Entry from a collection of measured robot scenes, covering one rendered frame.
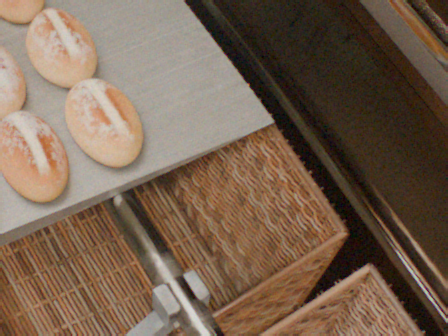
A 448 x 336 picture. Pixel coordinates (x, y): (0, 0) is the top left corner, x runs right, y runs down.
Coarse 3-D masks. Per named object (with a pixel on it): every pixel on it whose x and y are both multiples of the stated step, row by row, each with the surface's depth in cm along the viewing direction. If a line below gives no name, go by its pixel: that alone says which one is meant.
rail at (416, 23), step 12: (396, 0) 89; (408, 0) 88; (420, 0) 88; (396, 12) 89; (408, 12) 88; (420, 12) 87; (432, 12) 87; (408, 24) 88; (420, 24) 87; (432, 24) 86; (444, 24) 87; (420, 36) 87; (432, 36) 86; (444, 36) 86; (432, 48) 87; (444, 48) 85; (444, 60) 86
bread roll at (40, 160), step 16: (16, 112) 106; (0, 128) 105; (16, 128) 103; (32, 128) 103; (48, 128) 105; (0, 144) 104; (16, 144) 103; (32, 144) 102; (48, 144) 103; (0, 160) 104; (16, 160) 103; (32, 160) 102; (48, 160) 102; (64, 160) 104; (16, 176) 103; (32, 176) 102; (48, 176) 102; (64, 176) 104; (32, 192) 103; (48, 192) 103
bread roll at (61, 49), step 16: (48, 16) 111; (64, 16) 111; (32, 32) 112; (48, 32) 110; (64, 32) 110; (80, 32) 111; (32, 48) 111; (48, 48) 110; (64, 48) 109; (80, 48) 110; (48, 64) 110; (64, 64) 109; (80, 64) 110; (96, 64) 112; (64, 80) 110; (80, 80) 111
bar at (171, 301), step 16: (128, 192) 107; (112, 208) 106; (128, 208) 106; (128, 224) 105; (144, 224) 105; (128, 240) 105; (144, 240) 104; (160, 240) 104; (144, 256) 103; (160, 256) 103; (160, 272) 102; (176, 272) 102; (192, 272) 102; (160, 288) 101; (176, 288) 101; (192, 288) 101; (160, 304) 101; (176, 304) 100; (192, 304) 100; (144, 320) 104; (160, 320) 103; (176, 320) 102; (192, 320) 99; (208, 320) 99
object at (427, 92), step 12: (348, 0) 124; (360, 12) 123; (372, 24) 122; (372, 36) 123; (384, 36) 120; (384, 48) 121; (396, 48) 119; (396, 60) 120; (408, 60) 118; (408, 72) 119; (420, 84) 117; (420, 96) 119; (432, 96) 116; (432, 108) 117; (444, 108) 115; (444, 120) 116
